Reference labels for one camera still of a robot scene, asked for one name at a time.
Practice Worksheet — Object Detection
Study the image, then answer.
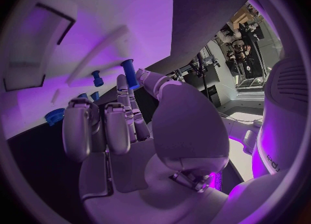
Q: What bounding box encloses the person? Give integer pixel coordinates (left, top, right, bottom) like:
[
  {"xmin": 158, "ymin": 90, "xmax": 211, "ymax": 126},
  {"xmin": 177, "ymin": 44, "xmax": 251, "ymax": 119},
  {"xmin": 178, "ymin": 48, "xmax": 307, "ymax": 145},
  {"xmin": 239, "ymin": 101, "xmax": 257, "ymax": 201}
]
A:
[{"xmin": 216, "ymin": 27, "xmax": 252, "ymax": 58}]

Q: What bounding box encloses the long blue cylinder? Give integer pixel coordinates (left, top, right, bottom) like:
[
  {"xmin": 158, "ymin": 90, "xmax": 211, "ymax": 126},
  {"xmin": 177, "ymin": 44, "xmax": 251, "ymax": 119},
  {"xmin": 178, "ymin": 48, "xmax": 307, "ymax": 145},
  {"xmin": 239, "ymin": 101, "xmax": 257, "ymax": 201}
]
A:
[{"xmin": 120, "ymin": 59, "xmax": 142, "ymax": 90}]

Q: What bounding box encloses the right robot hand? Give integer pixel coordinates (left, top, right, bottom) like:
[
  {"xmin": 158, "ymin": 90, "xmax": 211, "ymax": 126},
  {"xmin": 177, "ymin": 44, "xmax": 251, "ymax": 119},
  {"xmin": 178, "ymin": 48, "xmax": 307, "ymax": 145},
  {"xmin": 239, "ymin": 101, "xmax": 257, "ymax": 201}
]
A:
[{"xmin": 61, "ymin": 67, "xmax": 232, "ymax": 224}]

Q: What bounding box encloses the blue peg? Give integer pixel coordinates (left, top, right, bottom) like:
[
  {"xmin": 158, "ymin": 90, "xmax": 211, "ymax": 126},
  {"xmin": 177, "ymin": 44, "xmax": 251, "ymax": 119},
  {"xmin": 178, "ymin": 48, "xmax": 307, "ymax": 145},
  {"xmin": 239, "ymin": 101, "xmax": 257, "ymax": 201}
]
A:
[{"xmin": 91, "ymin": 70, "xmax": 105, "ymax": 88}]

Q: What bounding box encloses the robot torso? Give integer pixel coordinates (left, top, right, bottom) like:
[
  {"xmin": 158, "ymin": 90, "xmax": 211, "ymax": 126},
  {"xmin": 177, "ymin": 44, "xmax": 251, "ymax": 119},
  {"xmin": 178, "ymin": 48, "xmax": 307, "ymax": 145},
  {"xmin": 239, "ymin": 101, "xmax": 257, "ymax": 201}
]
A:
[{"xmin": 250, "ymin": 57, "xmax": 310, "ymax": 180}]

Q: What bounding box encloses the blue gear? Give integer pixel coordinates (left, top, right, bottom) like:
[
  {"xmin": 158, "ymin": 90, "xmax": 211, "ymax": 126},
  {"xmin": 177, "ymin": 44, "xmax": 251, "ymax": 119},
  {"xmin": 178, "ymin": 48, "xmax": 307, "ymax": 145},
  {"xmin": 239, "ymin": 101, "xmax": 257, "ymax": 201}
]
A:
[{"xmin": 44, "ymin": 107, "xmax": 66, "ymax": 127}]

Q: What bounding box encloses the white task board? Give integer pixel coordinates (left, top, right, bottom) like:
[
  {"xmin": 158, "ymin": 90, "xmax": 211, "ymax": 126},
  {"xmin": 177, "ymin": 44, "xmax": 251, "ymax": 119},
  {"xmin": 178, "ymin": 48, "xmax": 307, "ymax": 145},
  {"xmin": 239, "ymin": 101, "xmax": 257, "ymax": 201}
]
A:
[{"xmin": 2, "ymin": 0, "xmax": 174, "ymax": 141}]

